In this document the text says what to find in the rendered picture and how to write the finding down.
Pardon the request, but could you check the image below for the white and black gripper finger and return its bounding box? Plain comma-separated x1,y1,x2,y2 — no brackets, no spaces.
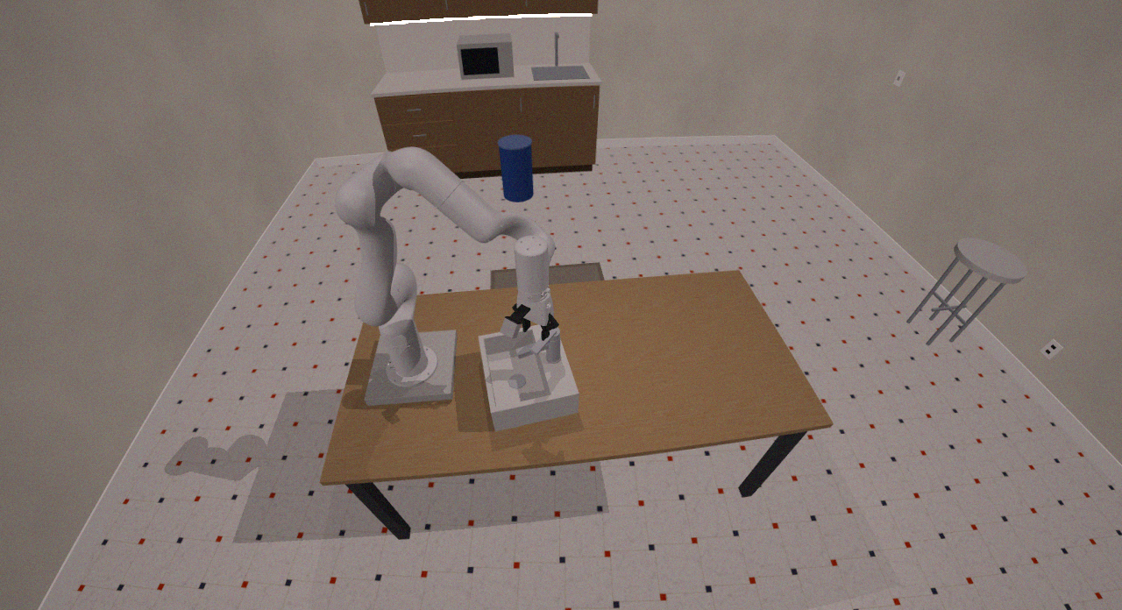
541,313,559,341
512,304,530,332

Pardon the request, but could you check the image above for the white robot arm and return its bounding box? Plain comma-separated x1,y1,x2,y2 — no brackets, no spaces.
335,147,555,387

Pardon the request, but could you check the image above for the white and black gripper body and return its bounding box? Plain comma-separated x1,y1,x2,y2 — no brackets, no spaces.
517,293,554,326

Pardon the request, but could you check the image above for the grey mixer tap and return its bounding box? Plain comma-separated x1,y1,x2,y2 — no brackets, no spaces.
516,329,561,364

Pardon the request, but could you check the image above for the grey sink basin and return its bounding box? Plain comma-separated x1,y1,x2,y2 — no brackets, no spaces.
478,325,579,431

